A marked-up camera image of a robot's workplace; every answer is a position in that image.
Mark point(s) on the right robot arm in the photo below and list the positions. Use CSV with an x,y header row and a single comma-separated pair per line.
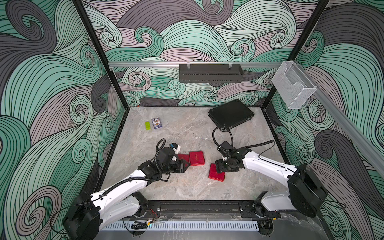
x,y
304,191

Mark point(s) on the small card pack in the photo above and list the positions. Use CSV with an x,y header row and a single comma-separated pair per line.
x,y
157,123

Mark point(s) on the white slotted cable duct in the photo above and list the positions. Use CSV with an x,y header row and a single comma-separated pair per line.
x,y
190,225

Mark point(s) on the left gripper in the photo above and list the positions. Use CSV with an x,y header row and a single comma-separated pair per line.
x,y
179,166

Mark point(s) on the red jewelry box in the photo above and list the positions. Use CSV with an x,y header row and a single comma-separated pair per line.
x,y
185,157
197,158

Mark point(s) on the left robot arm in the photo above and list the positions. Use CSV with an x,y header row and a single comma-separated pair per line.
x,y
89,213

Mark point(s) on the green small block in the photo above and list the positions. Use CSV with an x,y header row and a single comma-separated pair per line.
x,y
147,126

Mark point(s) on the red jewelry box lid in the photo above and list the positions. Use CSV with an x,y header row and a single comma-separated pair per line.
x,y
215,175

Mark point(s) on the clear acrylic wall holder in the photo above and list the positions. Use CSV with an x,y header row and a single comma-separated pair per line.
x,y
293,84

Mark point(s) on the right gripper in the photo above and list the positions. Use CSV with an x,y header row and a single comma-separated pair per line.
x,y
220,168

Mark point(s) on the aluminium wall rail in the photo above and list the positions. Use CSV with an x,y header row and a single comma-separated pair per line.
x,y
166,64

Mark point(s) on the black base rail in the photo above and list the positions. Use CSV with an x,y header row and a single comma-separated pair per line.
x,y
246,209

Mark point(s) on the black wall tray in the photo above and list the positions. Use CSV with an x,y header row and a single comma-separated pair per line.
x,y
210,74

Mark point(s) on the black flat case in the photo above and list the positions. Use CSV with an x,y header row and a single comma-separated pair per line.
x,y
230,115

